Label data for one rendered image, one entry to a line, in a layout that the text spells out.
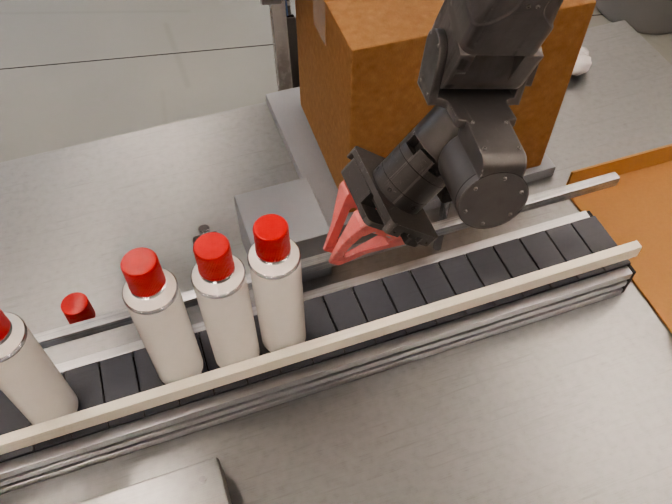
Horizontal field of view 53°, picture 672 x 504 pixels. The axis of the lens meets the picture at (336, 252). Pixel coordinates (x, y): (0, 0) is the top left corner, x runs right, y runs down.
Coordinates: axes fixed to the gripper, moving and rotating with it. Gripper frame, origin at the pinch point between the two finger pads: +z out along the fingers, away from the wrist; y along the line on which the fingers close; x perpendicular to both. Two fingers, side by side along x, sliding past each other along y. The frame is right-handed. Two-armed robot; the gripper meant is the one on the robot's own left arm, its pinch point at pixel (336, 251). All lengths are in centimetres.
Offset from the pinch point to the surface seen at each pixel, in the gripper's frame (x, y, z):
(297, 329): 2.6, 1.7, 10.7
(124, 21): 54, -207, 90
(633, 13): 188, -138, -36
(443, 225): 15.3, -4.3, -4.5
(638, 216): 49, -6, -16
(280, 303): -2.8, 1.9, 6.8
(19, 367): -22.8, 2.4, 21.0
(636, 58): 65, -37, -29
